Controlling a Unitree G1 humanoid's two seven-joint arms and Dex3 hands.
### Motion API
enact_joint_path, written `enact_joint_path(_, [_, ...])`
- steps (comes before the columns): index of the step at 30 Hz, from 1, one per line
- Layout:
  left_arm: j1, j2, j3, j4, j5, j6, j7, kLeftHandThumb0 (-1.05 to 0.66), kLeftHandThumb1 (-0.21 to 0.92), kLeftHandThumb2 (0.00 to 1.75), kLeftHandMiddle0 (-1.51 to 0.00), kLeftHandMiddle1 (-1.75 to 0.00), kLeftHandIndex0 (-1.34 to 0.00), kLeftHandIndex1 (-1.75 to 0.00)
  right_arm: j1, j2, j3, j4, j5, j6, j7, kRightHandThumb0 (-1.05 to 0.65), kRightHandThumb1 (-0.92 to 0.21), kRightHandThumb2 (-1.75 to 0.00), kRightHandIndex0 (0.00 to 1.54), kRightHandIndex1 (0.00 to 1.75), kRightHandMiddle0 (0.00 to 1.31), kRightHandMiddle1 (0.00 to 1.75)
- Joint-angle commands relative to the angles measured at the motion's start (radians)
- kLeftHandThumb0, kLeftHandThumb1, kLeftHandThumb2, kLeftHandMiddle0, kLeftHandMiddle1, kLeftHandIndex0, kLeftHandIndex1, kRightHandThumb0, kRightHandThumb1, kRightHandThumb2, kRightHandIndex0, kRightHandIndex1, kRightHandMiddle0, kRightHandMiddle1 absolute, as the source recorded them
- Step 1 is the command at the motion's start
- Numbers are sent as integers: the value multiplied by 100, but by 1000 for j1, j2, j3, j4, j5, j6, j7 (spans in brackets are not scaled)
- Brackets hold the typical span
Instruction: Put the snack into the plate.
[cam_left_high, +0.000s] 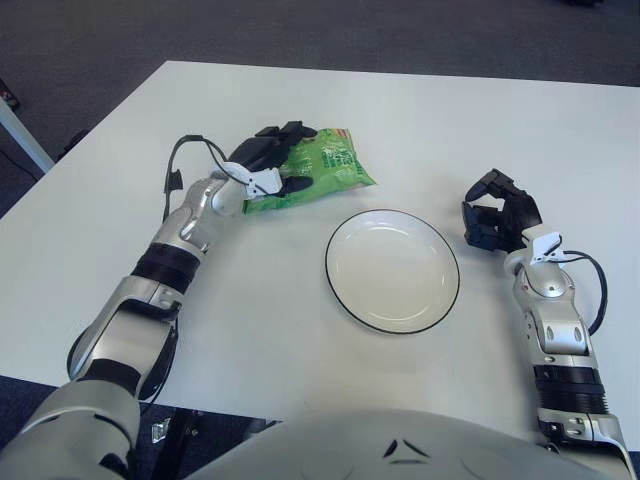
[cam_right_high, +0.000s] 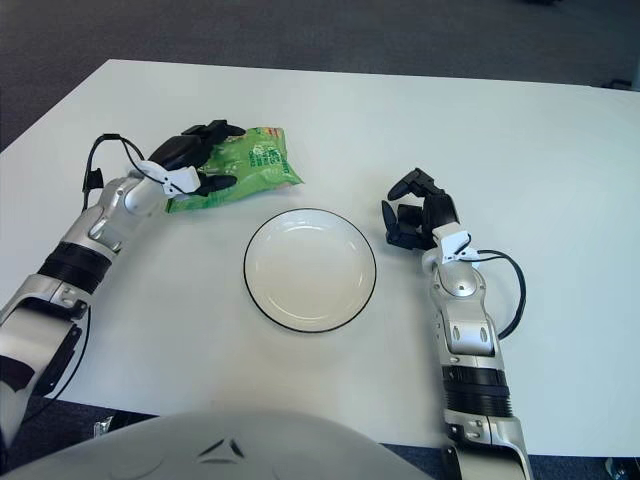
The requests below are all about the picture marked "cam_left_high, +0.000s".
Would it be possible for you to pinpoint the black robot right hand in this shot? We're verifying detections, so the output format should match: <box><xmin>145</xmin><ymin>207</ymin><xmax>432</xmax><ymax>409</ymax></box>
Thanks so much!
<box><xmin>460</xmin><ymin>168</ymin><xmax>544</xmax><ymax>254</ymax></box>

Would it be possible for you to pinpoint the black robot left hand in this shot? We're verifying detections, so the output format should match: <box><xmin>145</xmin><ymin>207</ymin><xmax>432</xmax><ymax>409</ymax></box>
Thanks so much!
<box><xmin>232</xmin><ymin>119</ymin><xmax>319</xmax><ymax>197</ymax></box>

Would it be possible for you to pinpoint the green snack bag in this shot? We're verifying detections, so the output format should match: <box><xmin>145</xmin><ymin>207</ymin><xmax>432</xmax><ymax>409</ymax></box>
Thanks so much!
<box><xmin>242</xmin><ymin>127</ymin><xmax>377</xmax><ymax>216</ymax></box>

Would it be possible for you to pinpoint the white plate black rim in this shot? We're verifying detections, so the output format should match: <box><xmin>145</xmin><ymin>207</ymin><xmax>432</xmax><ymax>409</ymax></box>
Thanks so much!
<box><xmin>324</xmin><ymin>208</ymin><xmax>460</xmax><ymax>335</ymax></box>

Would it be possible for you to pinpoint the white neighbouring table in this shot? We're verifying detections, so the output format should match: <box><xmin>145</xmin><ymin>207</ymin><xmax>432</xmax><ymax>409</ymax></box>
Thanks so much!
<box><xmin>0</xmin><ymin>97</ymin><xmax>55</xmax><ymax>174</ymax></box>

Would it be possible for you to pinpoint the silver robot torso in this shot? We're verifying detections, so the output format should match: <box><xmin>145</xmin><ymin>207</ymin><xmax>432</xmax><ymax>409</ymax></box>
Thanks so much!
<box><xmin>184</xmin><ymin>407</ymin><xmax>621</xmax><ymax>480</ymax></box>

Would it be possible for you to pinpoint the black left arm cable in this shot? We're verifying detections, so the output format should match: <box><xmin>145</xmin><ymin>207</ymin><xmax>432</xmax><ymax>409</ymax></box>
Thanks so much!
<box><xmin>67</xmin><ymin>134</ymin><xmax>251</xmax><ymax>404</ymax></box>

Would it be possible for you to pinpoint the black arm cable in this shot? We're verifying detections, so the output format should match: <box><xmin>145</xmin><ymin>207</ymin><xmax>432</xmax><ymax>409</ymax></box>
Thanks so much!
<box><xmin>67</xmin><ymin>134</ymin><xmax>251</xmax><ymax>404</ymax></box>
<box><xmin>559</xmin><ymin>249</ymin><xmax>609</xmax><ymax>336</ymax></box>

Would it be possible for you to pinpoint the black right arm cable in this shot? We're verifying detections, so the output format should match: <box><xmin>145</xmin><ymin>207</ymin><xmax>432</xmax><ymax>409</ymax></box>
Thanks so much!
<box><xmin>559</xmin><ymin>249</ymin><xmax>609</xmax><ymax>336</ymax></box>

